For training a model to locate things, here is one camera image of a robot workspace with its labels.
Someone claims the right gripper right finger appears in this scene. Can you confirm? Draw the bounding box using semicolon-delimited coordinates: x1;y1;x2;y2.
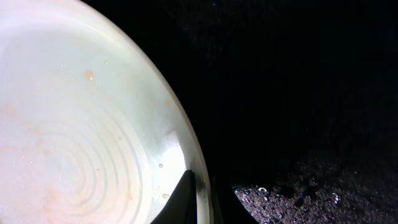
211;175;258;224

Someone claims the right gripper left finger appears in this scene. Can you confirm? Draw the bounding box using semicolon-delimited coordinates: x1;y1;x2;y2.
151;170;197;224

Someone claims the light green plate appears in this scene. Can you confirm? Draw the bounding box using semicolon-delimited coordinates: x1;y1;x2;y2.
1;0;214;223

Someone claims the round black serving tray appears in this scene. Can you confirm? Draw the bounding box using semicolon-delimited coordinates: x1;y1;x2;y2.
90;0;397;223

